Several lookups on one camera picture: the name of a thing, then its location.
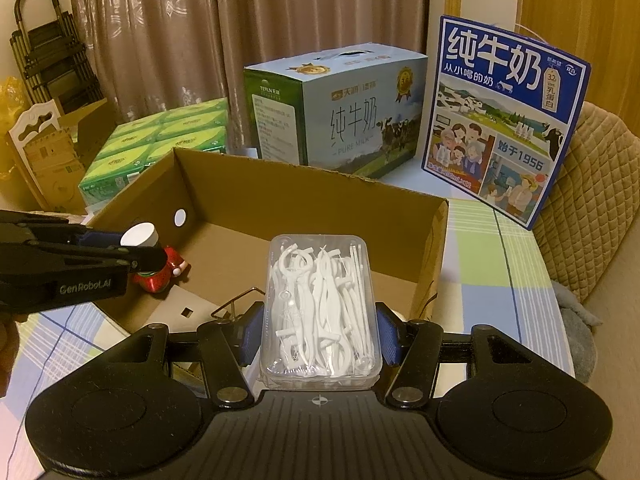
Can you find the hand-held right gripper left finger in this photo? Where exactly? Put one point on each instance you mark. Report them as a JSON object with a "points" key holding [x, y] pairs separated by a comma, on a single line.
{"points": [[252, 329]]}

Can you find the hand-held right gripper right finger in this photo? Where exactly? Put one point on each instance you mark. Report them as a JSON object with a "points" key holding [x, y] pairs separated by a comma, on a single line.
{"points": [[386, 334]]}

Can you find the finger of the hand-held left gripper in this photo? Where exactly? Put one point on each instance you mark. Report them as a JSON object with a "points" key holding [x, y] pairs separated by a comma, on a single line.
{"points": [[100, 240], [140, 260]]}

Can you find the small jar with white cap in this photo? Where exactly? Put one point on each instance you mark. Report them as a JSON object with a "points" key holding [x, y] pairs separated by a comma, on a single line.
{"points": [[140, 235]]}

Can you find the blue and red cat figure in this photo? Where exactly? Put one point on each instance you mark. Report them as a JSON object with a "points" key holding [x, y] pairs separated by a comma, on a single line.
{"points": [[165, 280]]}

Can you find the clear box of floss picks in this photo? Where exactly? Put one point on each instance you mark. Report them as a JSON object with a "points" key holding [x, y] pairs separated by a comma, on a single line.
{"points": [[320, 310]]}

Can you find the brown cardboard box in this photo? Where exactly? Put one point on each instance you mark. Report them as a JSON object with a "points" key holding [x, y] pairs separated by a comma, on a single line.
{"points": [[240, 195]]}

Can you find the person's left hand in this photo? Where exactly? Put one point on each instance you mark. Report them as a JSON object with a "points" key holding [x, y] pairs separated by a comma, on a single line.
{"points": [[7, 355]]}

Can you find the open cardboard carton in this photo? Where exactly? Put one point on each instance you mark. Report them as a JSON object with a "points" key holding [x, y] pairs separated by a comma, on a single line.
{"points": [[55, 170]]}

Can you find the green tissue pack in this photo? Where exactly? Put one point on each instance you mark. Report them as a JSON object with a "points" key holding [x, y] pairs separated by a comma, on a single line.
{"points": [[150, 150]]}

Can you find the yellow plastic bag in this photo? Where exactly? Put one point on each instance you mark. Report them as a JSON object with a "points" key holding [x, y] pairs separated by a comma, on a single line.
{"points": [[10, 135]]}

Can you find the white cardboard cutout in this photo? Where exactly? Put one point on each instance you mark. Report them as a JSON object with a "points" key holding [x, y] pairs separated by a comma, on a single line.
{"points": [[30, 120]]}

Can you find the black folding cart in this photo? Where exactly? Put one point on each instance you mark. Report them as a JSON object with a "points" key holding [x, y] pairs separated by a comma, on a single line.
{"points": [[55, 60]]}

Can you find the grey cloth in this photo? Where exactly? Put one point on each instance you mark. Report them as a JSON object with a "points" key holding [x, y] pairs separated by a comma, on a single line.
{"points": [[577, 335]]}

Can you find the light blue milk carton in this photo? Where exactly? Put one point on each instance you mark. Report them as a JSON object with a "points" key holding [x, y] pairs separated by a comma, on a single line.
{"points": [[340, 115]]}

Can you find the dark blue milk carton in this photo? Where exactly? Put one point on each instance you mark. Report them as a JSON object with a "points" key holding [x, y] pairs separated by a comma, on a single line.
{"points": [[500, 125]]}

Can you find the quilted beige chair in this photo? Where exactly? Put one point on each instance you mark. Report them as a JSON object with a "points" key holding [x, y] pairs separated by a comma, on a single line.
{"points": [[595, 185]]}

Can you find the wooden door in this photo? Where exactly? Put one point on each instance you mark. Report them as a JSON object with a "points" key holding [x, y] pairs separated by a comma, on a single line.
{"points": [[585, 20]]}

